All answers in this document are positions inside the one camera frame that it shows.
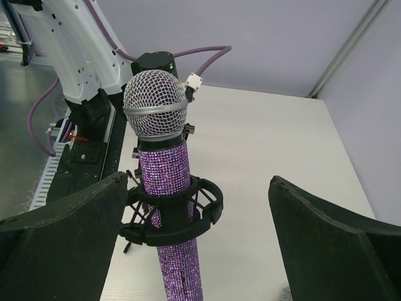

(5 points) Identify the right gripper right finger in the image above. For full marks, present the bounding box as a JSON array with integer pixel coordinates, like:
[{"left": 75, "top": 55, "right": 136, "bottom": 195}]
[{"left": 268, "top": 176, "right": 400, "bottom": 300}]

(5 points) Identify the left aluminium frame post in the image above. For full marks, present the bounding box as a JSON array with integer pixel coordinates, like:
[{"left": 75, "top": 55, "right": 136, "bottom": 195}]
[{"left": 307, "top": 0, "right": 391, "bottom": 98}]

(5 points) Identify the red microphone silver grille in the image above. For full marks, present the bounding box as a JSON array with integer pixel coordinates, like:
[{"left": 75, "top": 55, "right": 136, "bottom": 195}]
[{"left": 278, "top": 286, "right": 293, "bottom": 301}]

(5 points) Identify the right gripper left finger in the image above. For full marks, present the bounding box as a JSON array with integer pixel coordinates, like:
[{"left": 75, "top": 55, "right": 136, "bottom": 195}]
[{"left": 1, "top": 172, "right": 128, "bottom": 300}]

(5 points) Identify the white slotted cable duct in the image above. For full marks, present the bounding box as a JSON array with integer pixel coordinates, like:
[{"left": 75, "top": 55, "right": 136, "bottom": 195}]
[{"left": 29, "top": 117, "right": 70, "bottom": 211}]

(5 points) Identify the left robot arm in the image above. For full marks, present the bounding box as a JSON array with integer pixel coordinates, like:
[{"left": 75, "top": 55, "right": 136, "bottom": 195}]
[{"left": 13, "top": 1, "right": 186, "bottom": 141}]

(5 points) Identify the black tripod stand shock mount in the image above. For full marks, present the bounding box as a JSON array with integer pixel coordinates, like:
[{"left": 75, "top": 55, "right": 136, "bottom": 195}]
[{"left": 118, "top": 122, "right": 224, "bottom": 255}]

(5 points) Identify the black front rail base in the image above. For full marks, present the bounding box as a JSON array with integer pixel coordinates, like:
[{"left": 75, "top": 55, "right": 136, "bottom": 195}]
[{"left": 46, "top": 108, "right": 127, "bottom": 204}]

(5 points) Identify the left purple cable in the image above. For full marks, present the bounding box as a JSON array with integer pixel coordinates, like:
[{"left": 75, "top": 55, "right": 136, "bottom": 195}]
[{"left": 27, "top": 0, "right": 232, "bottom": 157}]

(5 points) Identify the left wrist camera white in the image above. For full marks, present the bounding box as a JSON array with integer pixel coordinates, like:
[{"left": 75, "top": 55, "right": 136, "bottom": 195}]
[{"left": 185, "top": 73, "right": 203, "bottom": 103}]

